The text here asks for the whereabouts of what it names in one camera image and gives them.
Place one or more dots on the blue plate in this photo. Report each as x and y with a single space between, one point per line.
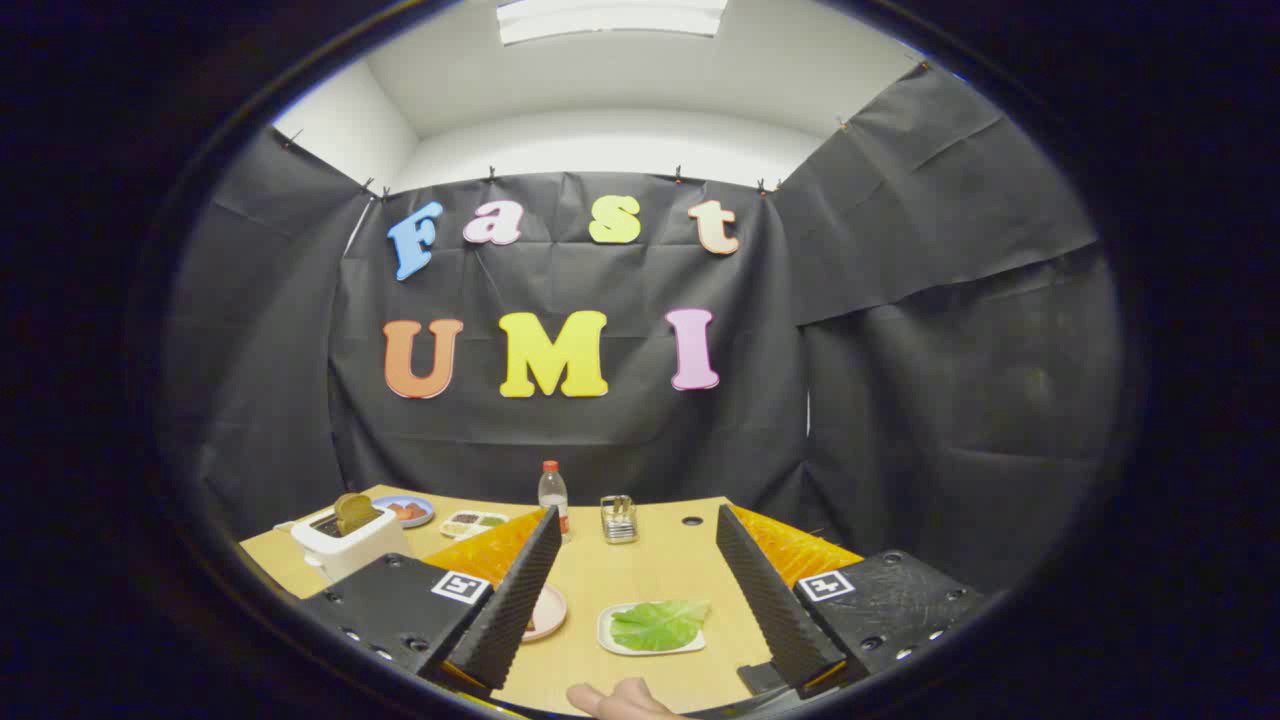
426 510

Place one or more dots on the green lettuce leaf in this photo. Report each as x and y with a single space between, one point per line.
655 625

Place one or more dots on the pink plate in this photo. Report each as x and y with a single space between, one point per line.
548 612

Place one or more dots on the white divided seed dish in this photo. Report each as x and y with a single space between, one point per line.
475 525

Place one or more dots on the clear bottle red cap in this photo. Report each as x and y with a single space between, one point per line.
553 495

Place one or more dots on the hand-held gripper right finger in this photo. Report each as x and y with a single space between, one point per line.
770 600

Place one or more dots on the white square plate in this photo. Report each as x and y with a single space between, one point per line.
604 632

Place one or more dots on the white toaster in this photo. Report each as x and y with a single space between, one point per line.
360 555

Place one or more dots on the brown bread slice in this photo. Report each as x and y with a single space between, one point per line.
355 513

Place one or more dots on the black backdrop cloth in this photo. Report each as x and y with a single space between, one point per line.
600 430

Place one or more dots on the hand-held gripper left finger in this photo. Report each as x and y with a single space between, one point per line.
520 600

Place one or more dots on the ceiling light panel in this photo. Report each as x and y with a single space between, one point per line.
610 18

